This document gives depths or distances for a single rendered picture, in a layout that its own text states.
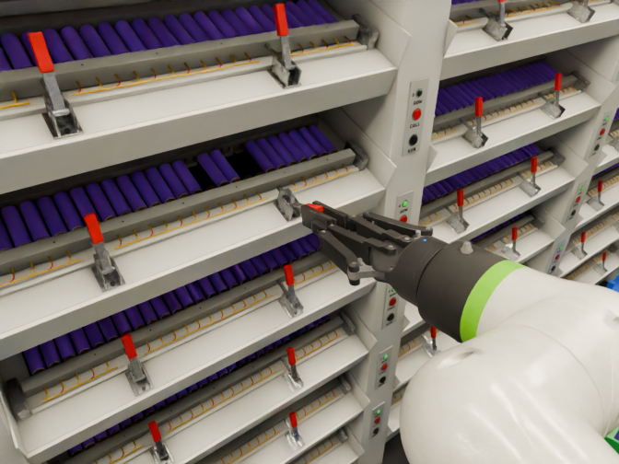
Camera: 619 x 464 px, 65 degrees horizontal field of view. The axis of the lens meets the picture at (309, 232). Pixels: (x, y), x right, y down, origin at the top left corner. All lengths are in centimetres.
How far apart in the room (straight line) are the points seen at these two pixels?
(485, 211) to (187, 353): 73
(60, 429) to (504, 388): 60
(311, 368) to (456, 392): 70
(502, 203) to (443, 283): 76
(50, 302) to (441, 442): 47
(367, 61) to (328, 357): 59
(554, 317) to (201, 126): 41
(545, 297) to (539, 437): 14
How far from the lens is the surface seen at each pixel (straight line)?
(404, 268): 50
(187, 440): 94
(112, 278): 64
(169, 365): 78
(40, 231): 67
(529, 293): 43
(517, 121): 113
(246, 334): 81
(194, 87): 60
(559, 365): 36
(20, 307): 64
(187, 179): 72
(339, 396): 119
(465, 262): 47
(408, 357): 130
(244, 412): 95
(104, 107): 57
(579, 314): 41
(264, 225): 70
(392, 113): 76
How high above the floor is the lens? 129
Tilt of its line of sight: 34 degrees down
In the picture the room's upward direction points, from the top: straight up
